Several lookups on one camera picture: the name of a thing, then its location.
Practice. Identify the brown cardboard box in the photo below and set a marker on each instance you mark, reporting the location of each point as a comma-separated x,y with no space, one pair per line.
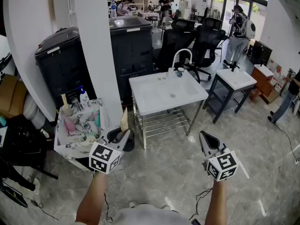
10,95

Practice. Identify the clear water bottle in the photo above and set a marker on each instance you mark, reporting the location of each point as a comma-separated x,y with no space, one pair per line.
113,9

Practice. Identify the black faucet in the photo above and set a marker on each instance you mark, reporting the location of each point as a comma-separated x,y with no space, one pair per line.
234,67

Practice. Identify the white power strip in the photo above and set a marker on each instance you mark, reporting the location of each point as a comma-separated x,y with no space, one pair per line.
297,161

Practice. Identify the black side table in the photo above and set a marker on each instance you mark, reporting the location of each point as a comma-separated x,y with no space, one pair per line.
23,144

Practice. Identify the low black cabinet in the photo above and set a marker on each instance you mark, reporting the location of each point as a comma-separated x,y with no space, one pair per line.
260,53

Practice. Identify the white pump bottle blue cap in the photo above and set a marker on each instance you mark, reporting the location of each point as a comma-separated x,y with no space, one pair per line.
84,99

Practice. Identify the black mesh office chair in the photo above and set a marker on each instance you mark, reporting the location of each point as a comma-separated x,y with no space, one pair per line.
174,43
207,43

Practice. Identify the small white bottle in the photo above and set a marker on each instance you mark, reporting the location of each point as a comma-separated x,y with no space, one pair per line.
45,133

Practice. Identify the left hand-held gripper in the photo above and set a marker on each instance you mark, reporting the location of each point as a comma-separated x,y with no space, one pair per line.
105,157

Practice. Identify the pink bottle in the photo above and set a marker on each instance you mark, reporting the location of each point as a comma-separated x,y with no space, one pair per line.
70,125

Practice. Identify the dark phone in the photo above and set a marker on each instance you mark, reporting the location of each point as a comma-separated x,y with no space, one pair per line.
195,222

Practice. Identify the large white sink basin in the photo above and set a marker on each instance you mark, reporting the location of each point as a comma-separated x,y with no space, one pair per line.
154,95

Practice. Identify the person's left forearm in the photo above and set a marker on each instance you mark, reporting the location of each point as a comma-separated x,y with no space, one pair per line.
92,198

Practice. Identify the wooden cabinet with white top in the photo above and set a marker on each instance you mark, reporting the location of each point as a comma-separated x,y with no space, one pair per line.
261,81

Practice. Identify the beige bottle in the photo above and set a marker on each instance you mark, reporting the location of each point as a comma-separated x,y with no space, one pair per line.
66,108

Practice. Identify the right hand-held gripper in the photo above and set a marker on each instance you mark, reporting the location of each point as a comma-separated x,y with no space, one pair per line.
222,165

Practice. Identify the black sink stand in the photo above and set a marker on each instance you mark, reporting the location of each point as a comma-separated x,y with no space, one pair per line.
219,102

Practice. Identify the black appliance with white label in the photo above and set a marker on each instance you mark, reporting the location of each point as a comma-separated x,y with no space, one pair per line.
62,69
132,53

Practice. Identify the blue and white ceramic cup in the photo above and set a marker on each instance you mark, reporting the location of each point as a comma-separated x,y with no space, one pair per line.
180,72

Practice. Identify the clothes rack with garments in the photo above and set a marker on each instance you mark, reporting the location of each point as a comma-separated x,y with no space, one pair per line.
213,12

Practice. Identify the marble pattern storage box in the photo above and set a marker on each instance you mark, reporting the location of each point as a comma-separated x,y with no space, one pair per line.
68,146

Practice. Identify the white curved faucet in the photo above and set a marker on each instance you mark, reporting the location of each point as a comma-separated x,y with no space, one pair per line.
181,51

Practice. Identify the small white sink basin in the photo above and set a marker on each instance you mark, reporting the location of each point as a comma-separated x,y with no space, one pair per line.
235,78

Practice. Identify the person's right forearm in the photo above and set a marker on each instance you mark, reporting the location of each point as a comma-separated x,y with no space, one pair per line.
216,203

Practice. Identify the white plastic jugs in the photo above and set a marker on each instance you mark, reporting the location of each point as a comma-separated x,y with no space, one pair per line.
277,81

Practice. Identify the black round bin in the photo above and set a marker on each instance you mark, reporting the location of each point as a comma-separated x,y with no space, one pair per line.
131,142

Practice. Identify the white round ceramic fixture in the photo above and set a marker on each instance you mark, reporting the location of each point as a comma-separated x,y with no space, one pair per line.
32,112

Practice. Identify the steel sink rack stand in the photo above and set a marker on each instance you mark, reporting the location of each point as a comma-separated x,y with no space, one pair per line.
164,123

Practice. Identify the teal tube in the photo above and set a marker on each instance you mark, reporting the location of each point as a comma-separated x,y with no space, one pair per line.
97,121

